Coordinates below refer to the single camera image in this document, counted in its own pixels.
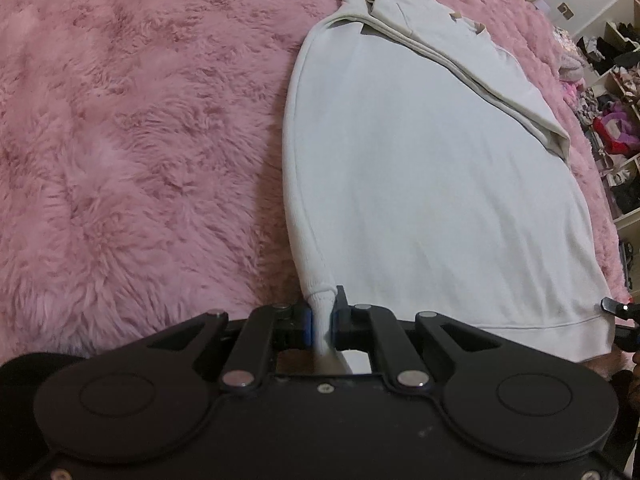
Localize grey plush toy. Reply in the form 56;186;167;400
559;51;585;82

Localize cream open wardrobe shelf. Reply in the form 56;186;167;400
576;0;639;300

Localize white Nevada long-sleeve shirt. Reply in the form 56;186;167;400
283;0;614;373

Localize pink fluffy bed blanket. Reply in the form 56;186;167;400
1;0;626;360

